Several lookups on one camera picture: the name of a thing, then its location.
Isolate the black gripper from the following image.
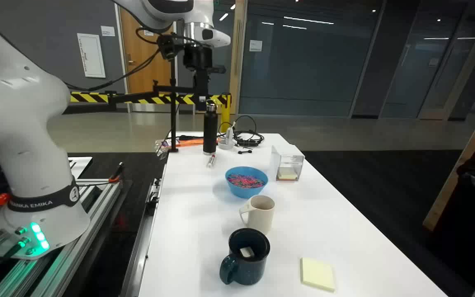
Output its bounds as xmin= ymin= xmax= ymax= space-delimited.
xmin=183 ymin=45 xmax=227 ymax=106

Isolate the white mug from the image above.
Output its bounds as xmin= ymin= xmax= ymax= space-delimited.
xmin=239 ymin=195 xmax=277 ymax=234

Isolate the dark green mug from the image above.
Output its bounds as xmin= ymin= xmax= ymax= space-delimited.
xmin=217 ymin=228 xmax=272 ymax=287

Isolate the black water bottle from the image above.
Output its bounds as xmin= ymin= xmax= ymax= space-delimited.
xmin=201 ymin=101 xmax=219 ymax=155

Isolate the wooden door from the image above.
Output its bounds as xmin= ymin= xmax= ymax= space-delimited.
xmin=118 ymin=7 xmax=176 ymax=96

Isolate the blue bowl of coloured beads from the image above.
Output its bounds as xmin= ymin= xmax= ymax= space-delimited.
xmin=224 ymin=165 xmax=270 ymax=200

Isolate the yellow black hazard strip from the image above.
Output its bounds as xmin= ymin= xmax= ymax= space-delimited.
xmin=69 ymin=91 xmax=234 ymax=107

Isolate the clear plastic container box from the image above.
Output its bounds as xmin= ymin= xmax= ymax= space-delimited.
xmin=270 ymin=145 xmax=306 ymax=183

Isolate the black notebook with red pen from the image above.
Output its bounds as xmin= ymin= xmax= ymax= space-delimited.
xmin=75 ymin=160 xmax=125 ymax=185

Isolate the yellow sticky note pad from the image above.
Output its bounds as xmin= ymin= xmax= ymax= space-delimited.
xmin=300 ymin=256 xmax=338 ymax=294

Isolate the black lounge chair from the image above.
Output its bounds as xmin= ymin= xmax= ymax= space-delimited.
xmin=433 ymin=147 xmax=475 ymax=289

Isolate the black camera tripod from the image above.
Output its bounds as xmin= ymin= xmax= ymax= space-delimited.
xmin=153 ymin=35 xmax=194 ymax=155

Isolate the white paper wall sign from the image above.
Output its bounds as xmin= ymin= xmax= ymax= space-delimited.
xmin=75 ymin=31 xmax=107 ymax=79

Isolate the aluminium mounting rail frame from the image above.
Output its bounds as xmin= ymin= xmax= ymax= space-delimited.
xmin=0 ymin=155 xmax=158 ymax=297

